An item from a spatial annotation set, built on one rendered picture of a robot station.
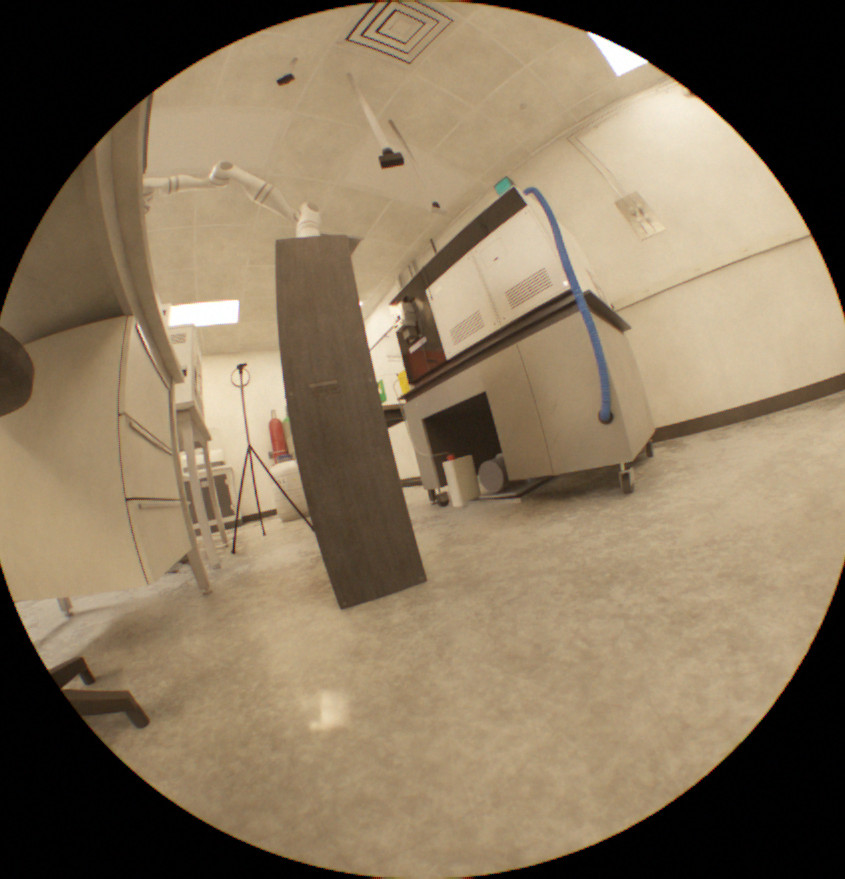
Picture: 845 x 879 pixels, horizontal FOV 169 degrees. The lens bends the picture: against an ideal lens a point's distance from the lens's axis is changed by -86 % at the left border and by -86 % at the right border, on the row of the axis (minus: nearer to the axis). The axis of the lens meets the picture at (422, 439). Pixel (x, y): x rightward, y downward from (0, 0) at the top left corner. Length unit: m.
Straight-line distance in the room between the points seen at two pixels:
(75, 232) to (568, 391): 1.46
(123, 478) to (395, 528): 0.66
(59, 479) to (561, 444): 1.51
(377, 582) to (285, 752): 0.49
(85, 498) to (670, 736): 0.97
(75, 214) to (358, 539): 0.97
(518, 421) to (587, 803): 1.18
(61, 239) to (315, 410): 0.77
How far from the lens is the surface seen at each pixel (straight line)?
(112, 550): 0.74
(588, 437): 1.09
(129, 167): 0.66
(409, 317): 1.81
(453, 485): 1.66
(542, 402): 1.15
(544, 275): 1.28
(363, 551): 0.72
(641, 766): 0.35
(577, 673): 0.43
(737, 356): 2.27
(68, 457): 0.80
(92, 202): 0.64
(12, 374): 0.63
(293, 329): 0.81
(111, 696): 0.62
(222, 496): 4.01
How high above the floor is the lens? 0.32
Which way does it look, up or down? 4 degrees up
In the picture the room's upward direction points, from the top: 14 degrees counter-clockwise
